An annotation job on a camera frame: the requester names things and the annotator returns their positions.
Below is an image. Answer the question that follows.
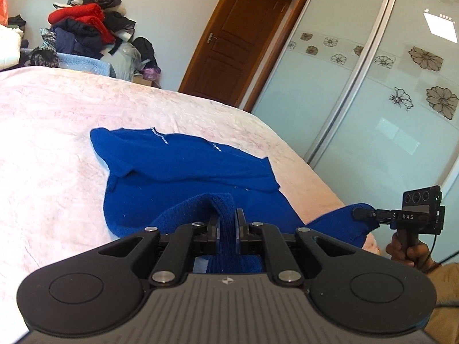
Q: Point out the wooden door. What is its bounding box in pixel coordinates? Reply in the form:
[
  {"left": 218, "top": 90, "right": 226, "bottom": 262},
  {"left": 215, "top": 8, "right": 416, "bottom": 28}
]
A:
[{"left": 178, "top": 0, "right": 321, "bottom": 112}]

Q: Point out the dark patterned clothing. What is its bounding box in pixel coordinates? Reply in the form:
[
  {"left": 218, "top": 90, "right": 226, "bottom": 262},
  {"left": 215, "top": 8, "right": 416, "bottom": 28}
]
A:
[{"left": 20, "top": 46, "right": 60, "bottom": 68}]

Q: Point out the light blue towel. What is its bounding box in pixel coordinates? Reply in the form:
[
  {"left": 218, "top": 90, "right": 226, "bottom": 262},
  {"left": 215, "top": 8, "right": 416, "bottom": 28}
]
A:
[{"left": 20, "top": 48, "right": 112, "bottom": 77}]

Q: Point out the blue beaded sweater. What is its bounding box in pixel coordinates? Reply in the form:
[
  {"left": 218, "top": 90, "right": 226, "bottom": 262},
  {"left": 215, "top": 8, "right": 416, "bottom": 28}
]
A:
[{"left": 90, "top": 126, "right": 381, "bottom": 276}]

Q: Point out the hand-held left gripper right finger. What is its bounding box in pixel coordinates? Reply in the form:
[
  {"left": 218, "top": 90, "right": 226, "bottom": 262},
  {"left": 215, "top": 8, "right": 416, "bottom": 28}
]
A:
[{"left": 234, "top": 208, "right": 359, "bottom": 288}]

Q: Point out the green and black bag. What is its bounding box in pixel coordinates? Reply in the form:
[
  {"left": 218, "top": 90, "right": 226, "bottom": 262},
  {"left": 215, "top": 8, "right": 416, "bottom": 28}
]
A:
[{"left": 7, "top": 14, "right": 27, "bottom": 31}]

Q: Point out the black garment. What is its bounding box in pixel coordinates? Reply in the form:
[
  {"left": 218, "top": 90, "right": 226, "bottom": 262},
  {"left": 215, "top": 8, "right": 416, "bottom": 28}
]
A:
[{"left": 133, "top": 37, "right": 158, "bottom": 70}]

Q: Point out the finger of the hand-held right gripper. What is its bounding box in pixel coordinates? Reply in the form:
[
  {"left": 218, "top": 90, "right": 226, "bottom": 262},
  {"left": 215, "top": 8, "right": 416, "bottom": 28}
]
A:
[{"left": 352, "top": 204, "right": 395, "bottom": 229}]

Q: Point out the floral glass sliding wardrobe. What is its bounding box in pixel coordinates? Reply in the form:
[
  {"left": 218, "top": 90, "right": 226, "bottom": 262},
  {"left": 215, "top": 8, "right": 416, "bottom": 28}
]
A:
[{"left": 251, "top": 0, "right": 459, "bottom": 259}]

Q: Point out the grey plastic-wrapped bundle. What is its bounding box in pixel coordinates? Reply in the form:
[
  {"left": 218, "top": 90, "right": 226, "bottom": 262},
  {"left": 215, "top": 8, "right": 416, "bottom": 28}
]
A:
[{"left": 100, "top": 41, "right": 142, "bottom": 81}]

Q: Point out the pile of clothes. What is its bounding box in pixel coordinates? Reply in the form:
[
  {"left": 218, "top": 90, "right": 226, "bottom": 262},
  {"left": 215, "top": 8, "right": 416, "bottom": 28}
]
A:
[{"left": 48, "top": 0, "right": 137, "bottom": 61}]

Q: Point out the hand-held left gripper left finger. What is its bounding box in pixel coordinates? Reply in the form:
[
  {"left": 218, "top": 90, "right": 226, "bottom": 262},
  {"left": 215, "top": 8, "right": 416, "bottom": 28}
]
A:
[{"left": 95, "top": 212, "right": 221, "bottom": 288}]

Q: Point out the person's right hand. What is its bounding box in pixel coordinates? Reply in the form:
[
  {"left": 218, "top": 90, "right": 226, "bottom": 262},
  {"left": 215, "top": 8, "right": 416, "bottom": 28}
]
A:
[{"left": 385, "top": 233, "right": 431, "bottom": 268}]

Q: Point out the pink bed blanket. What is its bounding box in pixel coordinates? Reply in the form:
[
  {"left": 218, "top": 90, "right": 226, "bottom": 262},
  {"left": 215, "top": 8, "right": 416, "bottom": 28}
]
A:
[{"left": 0, "top": 65, "right": 381, "bottom": 334}]

